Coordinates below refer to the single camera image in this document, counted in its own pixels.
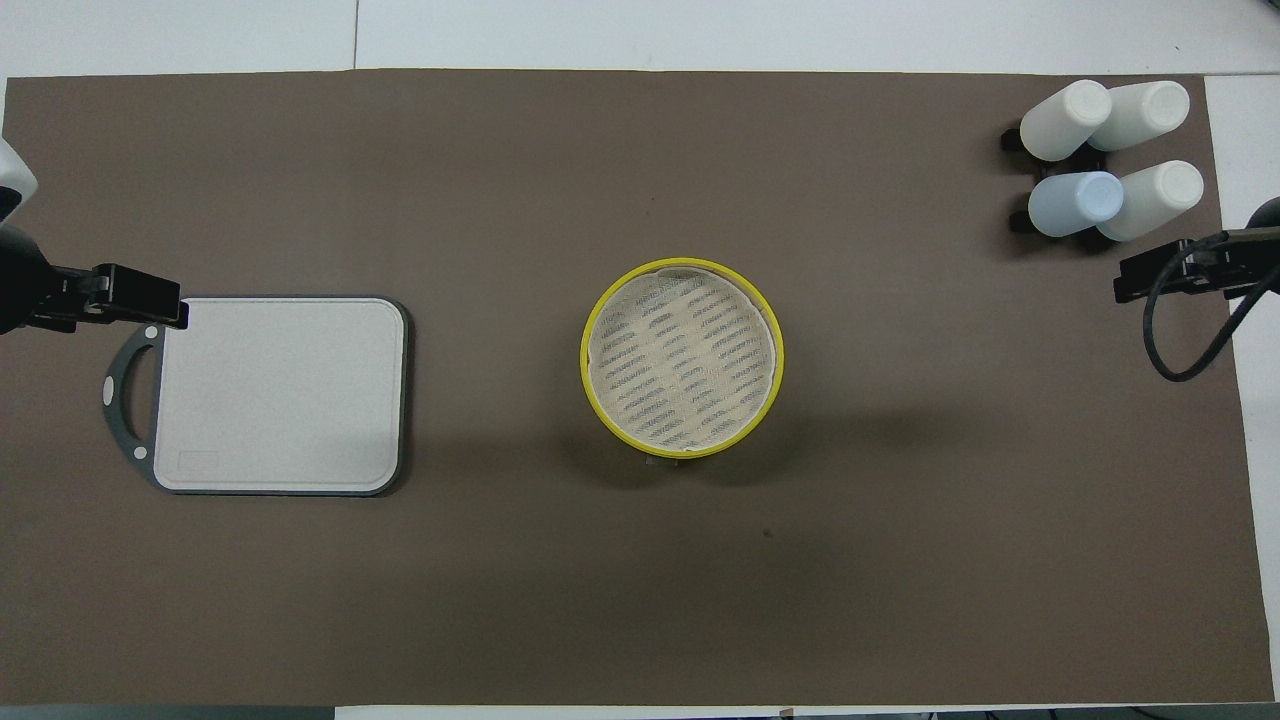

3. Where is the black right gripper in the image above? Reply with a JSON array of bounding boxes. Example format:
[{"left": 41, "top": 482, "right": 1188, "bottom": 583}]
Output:
[{"left": 1114, "top": 197, "right": 1280, "bottom": 304}]

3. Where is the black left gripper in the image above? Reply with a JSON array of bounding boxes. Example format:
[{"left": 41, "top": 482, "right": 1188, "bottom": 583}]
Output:
[{"left": 0, "top": 224, "right": 190, "bottom": 337}]

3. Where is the pale slatted steamer cover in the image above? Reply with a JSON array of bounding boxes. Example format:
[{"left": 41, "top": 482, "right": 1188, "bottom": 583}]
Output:
[{"left": 588, "top": 262, "right": 779, "bottom": 454}]

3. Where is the yellow bamboo steamer basket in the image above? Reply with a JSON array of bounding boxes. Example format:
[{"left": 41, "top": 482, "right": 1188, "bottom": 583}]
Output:
[{"left": 580, "top": 257, "right": 786, "bottom": 464}]

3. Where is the plain white cup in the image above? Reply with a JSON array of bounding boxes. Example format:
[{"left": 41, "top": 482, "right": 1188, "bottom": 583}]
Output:
[
  {"left": 1097, "top": 160, "right": 1205, "bottom": 242},
  {"left": 1019, "top": 80, "right": 1113, "bottom": 162}
]

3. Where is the light blue cup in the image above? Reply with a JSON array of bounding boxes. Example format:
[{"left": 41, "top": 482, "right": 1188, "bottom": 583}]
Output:
[{"left": 1028, "top": 171, "right": 1125, "bottom": 238}]

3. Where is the white cup with blue rim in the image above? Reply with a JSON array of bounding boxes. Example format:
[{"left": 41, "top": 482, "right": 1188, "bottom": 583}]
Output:
[{"left": 1088, "top": 81, "right": 1191, "bottom": 153}]

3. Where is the grey cutting board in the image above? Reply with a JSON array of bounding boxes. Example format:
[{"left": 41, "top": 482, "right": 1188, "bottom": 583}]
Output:
[{"left": 102, "top": 294, "right": 412, "bottom": 498}]

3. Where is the black cup rack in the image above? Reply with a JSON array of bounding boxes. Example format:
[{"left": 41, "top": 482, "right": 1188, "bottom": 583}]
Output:
[{"left": 1000, "top": 120, "right": 1113, "bottom": 236}]

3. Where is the brown table mat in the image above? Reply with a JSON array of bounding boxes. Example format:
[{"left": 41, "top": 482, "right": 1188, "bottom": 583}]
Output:
[{"left": 0, "top": 68, "right": 1277, "bottom": 709}]

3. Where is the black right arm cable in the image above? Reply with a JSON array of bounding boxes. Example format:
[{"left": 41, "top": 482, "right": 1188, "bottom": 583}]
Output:
[{"left": 1143, "top": 238, "right": 1280, "bottom": 384}]

